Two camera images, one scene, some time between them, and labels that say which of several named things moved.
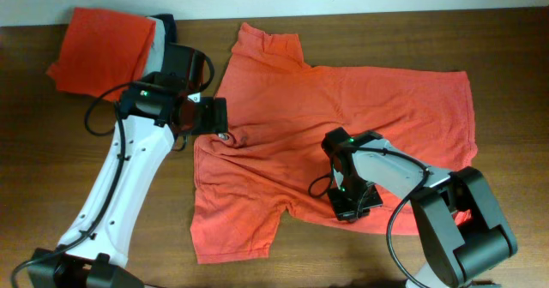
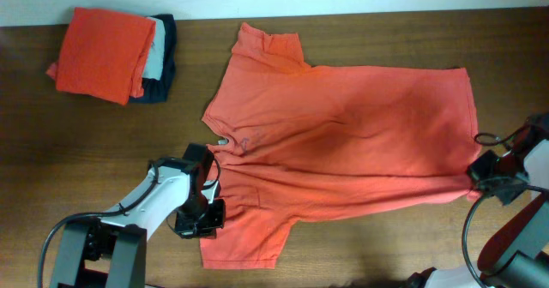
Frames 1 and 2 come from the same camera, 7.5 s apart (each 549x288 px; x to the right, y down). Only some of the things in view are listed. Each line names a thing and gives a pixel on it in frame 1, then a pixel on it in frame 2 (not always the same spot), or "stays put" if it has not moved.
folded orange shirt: x=102 y=52 stays put
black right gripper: x=351 y=213 -> x=476 y=170
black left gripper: x=214 y=115 -> x=208 y=230
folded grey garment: x=156 y=59 stays put
